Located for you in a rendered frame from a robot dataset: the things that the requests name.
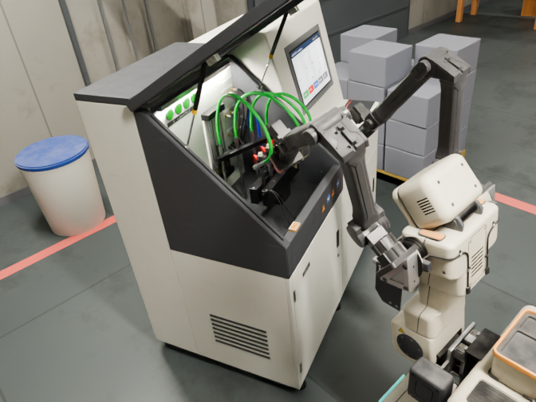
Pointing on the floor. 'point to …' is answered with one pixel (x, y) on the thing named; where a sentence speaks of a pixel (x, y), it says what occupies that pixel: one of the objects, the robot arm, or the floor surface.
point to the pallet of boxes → (353, 55)
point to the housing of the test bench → (139, 186)
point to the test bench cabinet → (244, 317)
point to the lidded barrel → (63, 183)
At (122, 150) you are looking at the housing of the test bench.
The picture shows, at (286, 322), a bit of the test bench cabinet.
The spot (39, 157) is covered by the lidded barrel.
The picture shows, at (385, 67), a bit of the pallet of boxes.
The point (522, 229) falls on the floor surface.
